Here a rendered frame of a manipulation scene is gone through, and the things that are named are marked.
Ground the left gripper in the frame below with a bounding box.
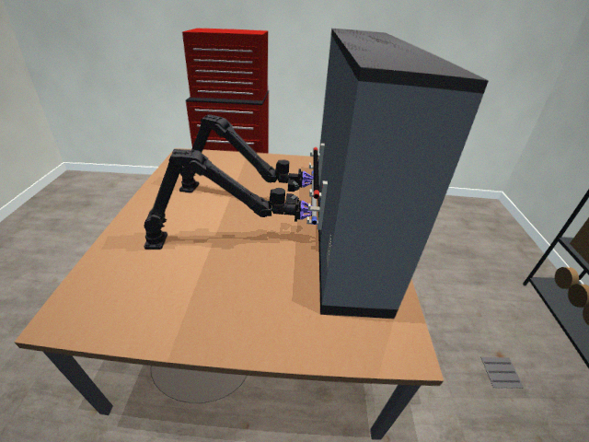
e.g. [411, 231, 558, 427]
[297, 169, 314, 188]

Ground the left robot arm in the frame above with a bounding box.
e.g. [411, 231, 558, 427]
[179, 114, 299, 193]

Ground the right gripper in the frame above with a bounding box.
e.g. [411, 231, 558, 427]
[283, 198, 312, 222]

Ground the black metal bar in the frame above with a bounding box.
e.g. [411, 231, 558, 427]
[313, 147, 319, 199]

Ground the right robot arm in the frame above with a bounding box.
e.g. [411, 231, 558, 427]
[144, 149, 298, 250]

